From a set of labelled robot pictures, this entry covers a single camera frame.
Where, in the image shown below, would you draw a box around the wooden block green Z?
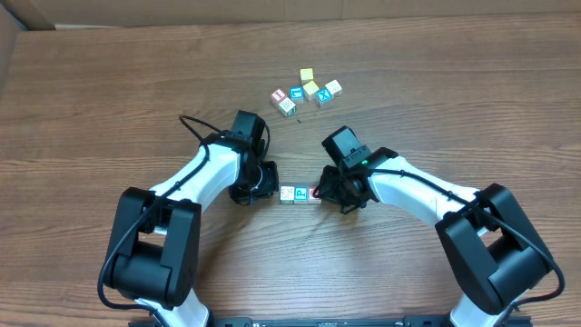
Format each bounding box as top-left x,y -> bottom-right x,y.
280,185 -> 295,203

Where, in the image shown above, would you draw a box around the wooden block number 3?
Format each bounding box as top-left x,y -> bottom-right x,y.
294,186 -> 309,204

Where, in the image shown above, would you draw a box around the wooden block red Q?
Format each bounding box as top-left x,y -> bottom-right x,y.
308,187 -> 321,204

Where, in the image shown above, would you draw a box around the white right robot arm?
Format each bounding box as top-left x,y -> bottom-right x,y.
315,145 -> 555,326

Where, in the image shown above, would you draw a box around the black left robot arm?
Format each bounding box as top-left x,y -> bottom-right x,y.
97,130 -> 278,326

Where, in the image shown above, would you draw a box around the wooden block green side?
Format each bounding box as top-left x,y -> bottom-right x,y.
277,97 -> 297,117

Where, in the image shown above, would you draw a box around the wooden block red I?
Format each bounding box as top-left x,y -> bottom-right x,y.
271,88 -> 288,105

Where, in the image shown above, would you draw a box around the wooden block blue L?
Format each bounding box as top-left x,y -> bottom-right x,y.
289,86 -> 305,104

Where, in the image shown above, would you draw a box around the wooden block blue X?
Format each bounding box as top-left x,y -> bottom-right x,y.
316,88 -> 333,108

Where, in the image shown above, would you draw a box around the wooden block plain picture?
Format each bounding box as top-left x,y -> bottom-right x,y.
325,80 -> 342,98

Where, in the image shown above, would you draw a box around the wooden block plain yellow top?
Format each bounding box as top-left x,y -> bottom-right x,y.
302,81 -> 320,102

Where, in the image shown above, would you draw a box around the wooden block yellow far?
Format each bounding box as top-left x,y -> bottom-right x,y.
300,68 -> 314,85

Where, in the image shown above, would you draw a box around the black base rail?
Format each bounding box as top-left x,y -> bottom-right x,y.
128,313 -> 533,327

